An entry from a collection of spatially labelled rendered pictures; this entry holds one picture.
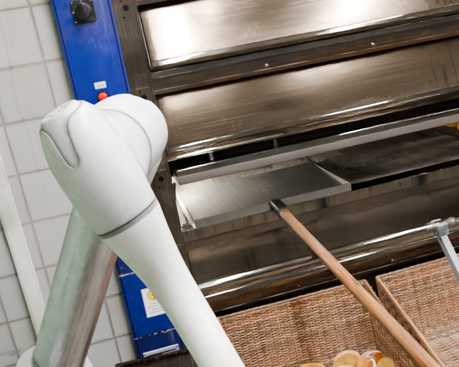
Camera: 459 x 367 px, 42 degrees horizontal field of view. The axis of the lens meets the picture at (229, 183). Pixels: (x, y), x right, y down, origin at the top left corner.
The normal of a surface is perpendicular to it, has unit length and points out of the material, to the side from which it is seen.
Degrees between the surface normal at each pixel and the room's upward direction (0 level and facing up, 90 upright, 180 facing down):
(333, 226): 70
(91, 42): 90
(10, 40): 90
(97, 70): 90
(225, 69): 90
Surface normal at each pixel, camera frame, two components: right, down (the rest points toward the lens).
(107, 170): 0.39, -0.01
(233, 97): 0.17, -0.05
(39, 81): 0.24, 0.29
